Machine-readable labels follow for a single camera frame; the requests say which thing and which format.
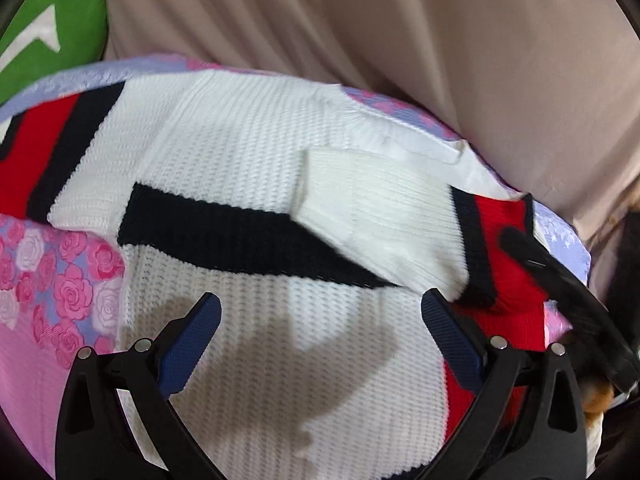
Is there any white red black knit sweater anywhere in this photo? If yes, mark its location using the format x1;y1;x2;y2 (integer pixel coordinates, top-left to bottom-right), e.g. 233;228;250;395
0;68;550;480

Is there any person's right hand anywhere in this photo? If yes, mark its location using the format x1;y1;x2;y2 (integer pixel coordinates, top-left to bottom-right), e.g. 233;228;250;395
579;378;614;419

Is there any beige draped fabric cover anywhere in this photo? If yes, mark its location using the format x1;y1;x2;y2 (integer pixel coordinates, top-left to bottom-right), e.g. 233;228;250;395
106;0;639;292

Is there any green plush pillow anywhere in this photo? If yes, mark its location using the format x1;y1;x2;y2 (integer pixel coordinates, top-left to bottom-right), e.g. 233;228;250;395
1;0;107;102

